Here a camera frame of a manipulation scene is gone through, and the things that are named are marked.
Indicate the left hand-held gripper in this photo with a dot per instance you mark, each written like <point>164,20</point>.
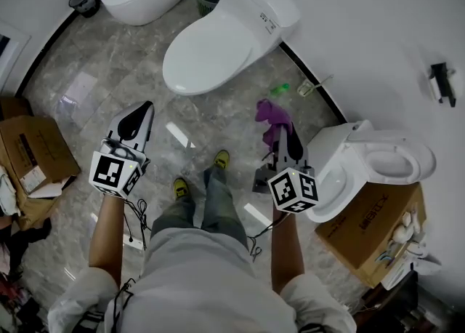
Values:
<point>107,173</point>

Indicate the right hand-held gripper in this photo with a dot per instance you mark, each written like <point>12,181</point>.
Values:
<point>292,193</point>

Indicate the purple cloth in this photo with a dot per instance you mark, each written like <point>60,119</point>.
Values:
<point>272,115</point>

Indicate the white toilet with label panel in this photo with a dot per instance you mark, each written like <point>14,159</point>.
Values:
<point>210,48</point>

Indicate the person's left forearm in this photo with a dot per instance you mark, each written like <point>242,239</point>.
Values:
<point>107,240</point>

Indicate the person's right forearm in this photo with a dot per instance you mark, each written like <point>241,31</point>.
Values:
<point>287,251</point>

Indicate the pale green toilet brush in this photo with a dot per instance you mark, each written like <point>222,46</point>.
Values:
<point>305,88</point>

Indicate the white toilet with raised lid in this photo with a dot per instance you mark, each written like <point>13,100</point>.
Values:
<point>363,157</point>

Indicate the green spray bottle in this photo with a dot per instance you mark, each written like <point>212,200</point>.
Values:
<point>279,88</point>

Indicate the person's right yellow shoe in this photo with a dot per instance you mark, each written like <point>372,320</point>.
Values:
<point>221,159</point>

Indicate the person's yellow shoe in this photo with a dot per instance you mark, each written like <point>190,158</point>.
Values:
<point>221,159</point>
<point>181,189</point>

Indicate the white paper sheet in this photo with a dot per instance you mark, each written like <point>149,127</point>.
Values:
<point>78,88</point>

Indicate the person's left yellow shoe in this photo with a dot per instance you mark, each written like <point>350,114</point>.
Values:
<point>181,189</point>

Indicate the person's grey trousers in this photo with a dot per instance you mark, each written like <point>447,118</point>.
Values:
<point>218,208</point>

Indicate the torn brown cardboard box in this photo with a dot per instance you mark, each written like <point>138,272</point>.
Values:
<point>36,149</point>

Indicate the white power adapter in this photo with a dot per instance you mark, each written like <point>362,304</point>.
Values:
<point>133,242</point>

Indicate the white towel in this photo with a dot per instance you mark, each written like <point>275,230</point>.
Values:
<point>7,193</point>

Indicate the white plastic fittings pile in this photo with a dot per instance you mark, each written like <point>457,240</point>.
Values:
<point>403,237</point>

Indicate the dark framed window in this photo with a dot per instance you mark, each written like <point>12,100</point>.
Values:
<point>3,44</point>

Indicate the person's white shirt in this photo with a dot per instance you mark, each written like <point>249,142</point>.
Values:
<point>203,288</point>

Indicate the black holder with paper roll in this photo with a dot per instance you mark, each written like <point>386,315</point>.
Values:
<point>441,82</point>

